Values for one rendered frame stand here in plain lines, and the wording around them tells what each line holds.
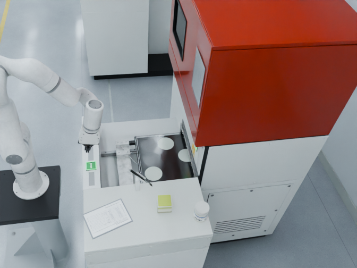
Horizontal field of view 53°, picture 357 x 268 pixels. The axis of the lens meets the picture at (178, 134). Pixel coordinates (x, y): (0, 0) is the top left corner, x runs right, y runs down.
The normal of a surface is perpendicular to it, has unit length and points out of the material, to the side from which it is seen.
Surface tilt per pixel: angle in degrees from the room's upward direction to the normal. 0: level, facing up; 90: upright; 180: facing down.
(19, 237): 0
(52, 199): 1
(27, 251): 90
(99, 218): 0
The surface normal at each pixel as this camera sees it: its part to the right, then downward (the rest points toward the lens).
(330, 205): 0.08, -0.67
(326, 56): 0.18, 0.73
